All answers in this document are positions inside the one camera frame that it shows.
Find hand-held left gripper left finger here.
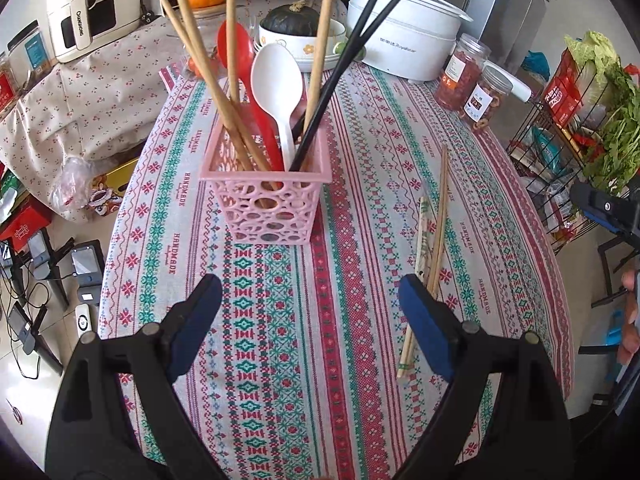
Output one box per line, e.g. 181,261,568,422
44,274,226,480

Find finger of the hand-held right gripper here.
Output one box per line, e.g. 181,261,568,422
569,179,640,248

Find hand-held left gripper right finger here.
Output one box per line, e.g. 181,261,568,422
390,274,574,480

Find paper-wrapped chopsticks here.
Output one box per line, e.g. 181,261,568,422
414,196,433,277

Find pink plastic utensil basket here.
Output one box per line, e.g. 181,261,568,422
199,110,333,246

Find white plastic spoon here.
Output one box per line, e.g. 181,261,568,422
250,42,306,173

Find red plastic spoon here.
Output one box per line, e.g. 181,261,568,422
217,21,287,173

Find person's right hand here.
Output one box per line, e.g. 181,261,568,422
616,269,640,367

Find leafy green vegetables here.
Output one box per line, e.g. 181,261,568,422
582,60,640,197

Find teal snack packet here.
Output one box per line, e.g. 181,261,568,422
529,127,562,167

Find patterned red green tablecloth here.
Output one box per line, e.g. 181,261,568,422
97,60,576,480

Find white remote control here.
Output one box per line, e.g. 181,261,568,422
75,304,97,337

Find grey electronic device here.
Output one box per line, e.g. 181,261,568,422
70,244,107,307

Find red snack packet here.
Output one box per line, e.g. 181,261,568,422
542,50,585,127

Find napa cabbage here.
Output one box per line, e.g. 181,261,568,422
565,30,627,87

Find clear jar of hawthorn slices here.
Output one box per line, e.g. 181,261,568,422
460,64,515,133

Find blue plastic bag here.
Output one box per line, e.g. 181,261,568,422
521,50,552,75

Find yellow decorated tin box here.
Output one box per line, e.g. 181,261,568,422
89,157,142,207

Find clear plastic bag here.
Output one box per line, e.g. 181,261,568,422
50,156,97,211

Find clear jar of goji berries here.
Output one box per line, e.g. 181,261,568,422
434,33,492,112

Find red box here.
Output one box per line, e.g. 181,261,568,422
0,204,54,242

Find grey refrigerator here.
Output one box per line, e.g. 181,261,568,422
462,0,549,63

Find white electric cooking pot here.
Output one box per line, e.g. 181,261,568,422
347,0,474,84

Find green round fruit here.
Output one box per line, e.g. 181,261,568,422
334,40,367,60

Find white flower bowl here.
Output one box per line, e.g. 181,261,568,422
257,16,323,63

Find clear container dark lid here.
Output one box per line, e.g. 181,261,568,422
7,20,52,81

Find dark green squash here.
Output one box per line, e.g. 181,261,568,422
260,0,321,39

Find white air fryer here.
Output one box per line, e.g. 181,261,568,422
46,0,144,64

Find black wire rack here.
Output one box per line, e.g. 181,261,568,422
505,45,640,261

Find white handle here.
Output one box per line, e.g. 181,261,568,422
482,62,532,102

